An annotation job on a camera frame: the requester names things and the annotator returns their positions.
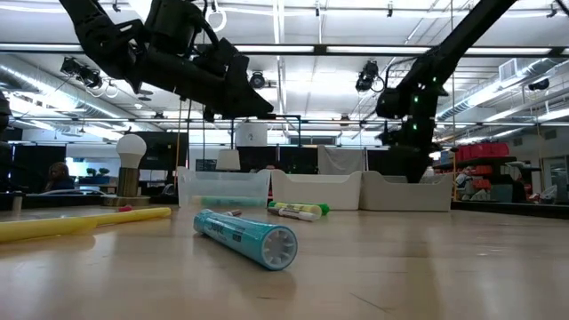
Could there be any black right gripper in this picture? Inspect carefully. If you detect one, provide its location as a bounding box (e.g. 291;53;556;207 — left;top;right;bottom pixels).
380;110;441;183

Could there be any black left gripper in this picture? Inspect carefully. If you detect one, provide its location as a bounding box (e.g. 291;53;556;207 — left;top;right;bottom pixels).
132;39;274;124

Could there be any teal thick highlighter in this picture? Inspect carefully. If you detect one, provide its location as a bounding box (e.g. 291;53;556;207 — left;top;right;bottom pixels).
191;195;268;208

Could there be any green thick highlighter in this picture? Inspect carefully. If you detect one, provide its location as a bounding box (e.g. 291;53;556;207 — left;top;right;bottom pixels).
268;201;332;217

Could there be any blue thick highlighter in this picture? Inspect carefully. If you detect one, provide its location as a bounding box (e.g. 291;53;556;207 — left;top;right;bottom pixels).
192;208;299;272

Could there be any yellow slim highlighter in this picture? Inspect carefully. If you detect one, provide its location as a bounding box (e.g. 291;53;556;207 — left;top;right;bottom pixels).
86;206;172;227
0;216;99;244

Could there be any grey plastic bin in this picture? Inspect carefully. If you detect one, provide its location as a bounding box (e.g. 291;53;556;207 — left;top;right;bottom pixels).
358;171;454;212

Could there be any white numbered box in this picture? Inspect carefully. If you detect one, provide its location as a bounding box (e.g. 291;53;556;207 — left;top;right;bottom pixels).
235;122;268;148

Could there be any black partition panel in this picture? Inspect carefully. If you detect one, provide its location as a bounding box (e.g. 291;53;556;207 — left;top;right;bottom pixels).
236;146;319;175
132;131;189;171
12;144;68;192
366;148;401;176

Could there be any white lampshade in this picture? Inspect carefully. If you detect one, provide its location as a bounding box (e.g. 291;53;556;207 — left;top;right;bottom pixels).
215;148;242;172

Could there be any storage shelf rack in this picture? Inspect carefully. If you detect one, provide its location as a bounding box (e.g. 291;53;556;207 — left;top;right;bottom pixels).
433;141;541;204

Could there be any white sheet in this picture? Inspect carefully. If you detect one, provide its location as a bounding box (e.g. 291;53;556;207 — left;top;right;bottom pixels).
317;146;366;175

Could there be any clear plastic bin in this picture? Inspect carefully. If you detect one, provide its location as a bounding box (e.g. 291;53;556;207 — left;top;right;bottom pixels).
176;166;272;209

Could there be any white plastic bin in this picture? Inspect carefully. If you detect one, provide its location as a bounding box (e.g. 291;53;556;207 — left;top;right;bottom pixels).
269;169;364;212

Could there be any white bulb brass lamp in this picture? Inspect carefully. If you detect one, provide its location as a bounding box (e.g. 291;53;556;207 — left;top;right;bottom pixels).
100;132;152;208

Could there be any white vent grille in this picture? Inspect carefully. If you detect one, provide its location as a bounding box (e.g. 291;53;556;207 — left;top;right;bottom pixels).
498;58;519;82

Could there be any blue planter box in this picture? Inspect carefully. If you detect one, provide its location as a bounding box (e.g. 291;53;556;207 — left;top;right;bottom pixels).
77;167;112;186

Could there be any person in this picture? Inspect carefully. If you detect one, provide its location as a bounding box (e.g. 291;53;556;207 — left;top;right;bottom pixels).
43;161;76;193

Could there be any black overhead beam with lights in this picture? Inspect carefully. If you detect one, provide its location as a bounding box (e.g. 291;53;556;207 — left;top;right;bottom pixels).
0;42;569;58

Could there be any black hanging cable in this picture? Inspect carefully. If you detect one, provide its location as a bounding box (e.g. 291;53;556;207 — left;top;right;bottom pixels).
185;100;193;170

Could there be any black ceiling camera with cable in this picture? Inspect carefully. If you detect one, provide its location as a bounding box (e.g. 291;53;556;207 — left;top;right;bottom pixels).
355;60;386;94

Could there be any silver air duct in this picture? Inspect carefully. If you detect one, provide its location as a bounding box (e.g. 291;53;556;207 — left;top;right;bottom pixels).
0;55;130;119
437;57;569;122

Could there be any black ceiling camera cluster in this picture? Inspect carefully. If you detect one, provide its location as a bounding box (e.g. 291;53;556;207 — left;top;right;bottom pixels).
60;56;104;90

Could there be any white lamp cable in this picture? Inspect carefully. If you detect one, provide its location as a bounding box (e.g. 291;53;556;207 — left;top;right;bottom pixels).
37;188;108;197

